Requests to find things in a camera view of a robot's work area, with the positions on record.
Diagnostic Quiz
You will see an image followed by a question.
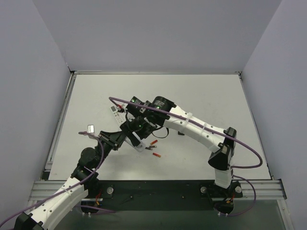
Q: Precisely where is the white rounded remote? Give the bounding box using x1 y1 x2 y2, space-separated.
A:
124 132 146 152

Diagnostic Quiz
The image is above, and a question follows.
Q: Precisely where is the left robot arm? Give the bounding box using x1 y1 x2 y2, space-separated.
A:
13 131 126 230

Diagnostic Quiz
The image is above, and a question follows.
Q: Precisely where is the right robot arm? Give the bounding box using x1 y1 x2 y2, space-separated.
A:
120 96 236 189

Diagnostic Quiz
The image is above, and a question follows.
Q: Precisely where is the white air conditioner remote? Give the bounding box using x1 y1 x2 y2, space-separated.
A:
110 105 126 127

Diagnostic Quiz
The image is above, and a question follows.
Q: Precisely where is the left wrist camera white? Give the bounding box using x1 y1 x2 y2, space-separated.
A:
78 125 96 139

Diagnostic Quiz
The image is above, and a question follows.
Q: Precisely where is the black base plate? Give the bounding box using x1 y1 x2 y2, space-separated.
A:
80 180 243 213

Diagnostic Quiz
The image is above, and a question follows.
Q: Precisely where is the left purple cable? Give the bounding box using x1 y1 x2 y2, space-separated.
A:
0 131 116 226

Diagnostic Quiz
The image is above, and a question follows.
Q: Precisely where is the aluminium front rail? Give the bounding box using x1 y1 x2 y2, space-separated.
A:
28 180 65 201

